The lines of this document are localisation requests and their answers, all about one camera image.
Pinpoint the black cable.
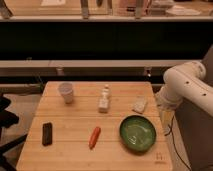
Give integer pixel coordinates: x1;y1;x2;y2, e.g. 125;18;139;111
165;114;193;171

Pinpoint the green bowl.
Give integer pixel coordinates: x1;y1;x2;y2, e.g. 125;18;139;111
119;115;157;153

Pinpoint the black office chair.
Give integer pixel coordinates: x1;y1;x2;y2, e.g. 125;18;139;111
0;96;27;171

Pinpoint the black eraser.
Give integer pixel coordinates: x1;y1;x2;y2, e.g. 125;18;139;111
42;123;52;146

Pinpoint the white paper cup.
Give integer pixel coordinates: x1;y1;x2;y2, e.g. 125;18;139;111
58;82;74;104

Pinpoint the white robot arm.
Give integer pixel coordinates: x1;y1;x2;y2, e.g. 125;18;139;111
155;61;213;117

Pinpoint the white glue bottle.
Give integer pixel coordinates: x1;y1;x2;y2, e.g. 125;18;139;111
98;84;110;113

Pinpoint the orange carrot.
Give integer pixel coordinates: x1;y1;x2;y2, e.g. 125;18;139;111
89;127;101;149

